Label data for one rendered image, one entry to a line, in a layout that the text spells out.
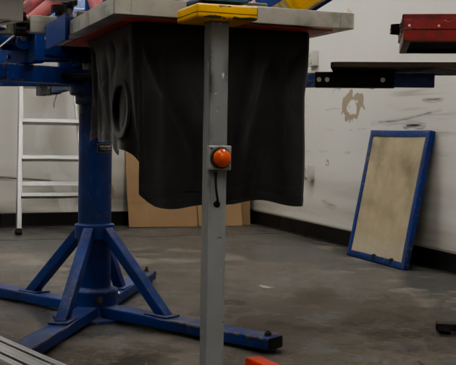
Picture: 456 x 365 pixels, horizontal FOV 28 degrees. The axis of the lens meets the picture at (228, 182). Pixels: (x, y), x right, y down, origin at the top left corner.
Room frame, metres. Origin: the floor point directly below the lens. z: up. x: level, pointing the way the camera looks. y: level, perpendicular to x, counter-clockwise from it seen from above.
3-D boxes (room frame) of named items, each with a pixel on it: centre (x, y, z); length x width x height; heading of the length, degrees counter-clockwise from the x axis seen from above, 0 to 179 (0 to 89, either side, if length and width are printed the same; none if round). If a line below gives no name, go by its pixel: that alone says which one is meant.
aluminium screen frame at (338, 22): (2.43, 0.12, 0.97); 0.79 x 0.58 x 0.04; 21
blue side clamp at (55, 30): (2.56, 0.47, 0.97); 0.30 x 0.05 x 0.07; 21
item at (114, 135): (2.32, 0.27, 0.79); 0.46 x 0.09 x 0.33; 21
